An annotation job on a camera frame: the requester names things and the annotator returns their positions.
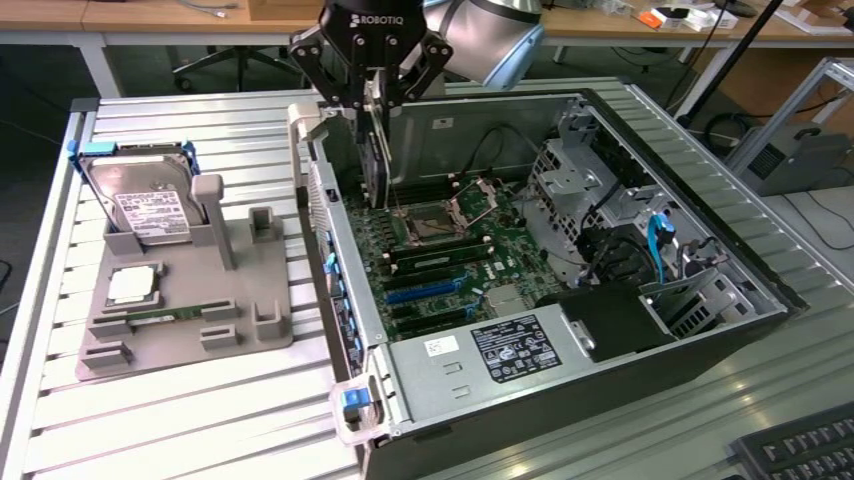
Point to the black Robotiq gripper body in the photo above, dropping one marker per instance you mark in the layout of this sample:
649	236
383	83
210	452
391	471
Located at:
374	35

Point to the Nvidia graphics card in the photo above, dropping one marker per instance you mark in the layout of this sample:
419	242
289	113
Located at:
377	165

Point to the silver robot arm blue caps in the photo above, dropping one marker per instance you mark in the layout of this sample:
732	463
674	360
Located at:
494	40

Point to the black office chair base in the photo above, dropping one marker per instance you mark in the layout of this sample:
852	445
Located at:
241	60

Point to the brown cardboard box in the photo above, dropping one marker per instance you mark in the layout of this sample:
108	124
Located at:
283	10

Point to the metal socket cover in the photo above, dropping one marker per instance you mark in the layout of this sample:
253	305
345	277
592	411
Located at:
469	190

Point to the thin locking lever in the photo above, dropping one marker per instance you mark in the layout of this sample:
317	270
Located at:
398	200

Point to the silver disk bay cage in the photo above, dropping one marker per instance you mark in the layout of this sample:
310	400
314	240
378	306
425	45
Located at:
567	175

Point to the small orange box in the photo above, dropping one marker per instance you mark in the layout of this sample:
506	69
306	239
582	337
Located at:
650	19

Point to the hard disk blue caddy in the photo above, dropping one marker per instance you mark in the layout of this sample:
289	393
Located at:
147	190

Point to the installed RAM stick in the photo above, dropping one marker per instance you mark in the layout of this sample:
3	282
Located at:
441	260

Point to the green Dell motherboard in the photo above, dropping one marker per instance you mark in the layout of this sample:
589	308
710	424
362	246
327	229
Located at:
517	260

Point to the white box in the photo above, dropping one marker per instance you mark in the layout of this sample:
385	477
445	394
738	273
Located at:
701	20

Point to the long black expansion slot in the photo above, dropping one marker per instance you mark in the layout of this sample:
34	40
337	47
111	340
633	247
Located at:
421	280

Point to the black slanted pole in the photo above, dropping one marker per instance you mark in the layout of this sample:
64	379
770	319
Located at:
733	56

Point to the grey parts rack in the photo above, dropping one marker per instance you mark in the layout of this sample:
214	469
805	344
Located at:
187	290

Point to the silver chipset heatsink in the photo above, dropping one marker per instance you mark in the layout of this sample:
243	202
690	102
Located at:
510	300

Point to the silver CPU chip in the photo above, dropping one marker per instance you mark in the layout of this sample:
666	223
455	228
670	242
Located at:
134	285

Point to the green RAM stick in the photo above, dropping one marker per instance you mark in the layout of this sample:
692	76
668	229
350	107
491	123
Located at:
167	315

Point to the black plastic shroud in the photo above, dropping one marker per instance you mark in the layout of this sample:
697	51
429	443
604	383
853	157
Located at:
608	325

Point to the silver vented disk bay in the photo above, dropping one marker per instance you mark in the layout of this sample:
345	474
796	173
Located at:
694	310

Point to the silver power supply unit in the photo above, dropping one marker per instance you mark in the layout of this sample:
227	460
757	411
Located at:
454	385

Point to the open black PC case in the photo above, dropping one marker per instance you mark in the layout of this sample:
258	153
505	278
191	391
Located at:
634	400

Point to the black keyboard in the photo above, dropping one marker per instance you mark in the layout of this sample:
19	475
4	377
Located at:
801	445

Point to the wooden desk white frame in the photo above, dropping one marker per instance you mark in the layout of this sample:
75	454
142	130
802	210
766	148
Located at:
107	15

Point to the aluminium profile frame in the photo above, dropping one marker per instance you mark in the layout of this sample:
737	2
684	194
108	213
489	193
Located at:
837	65

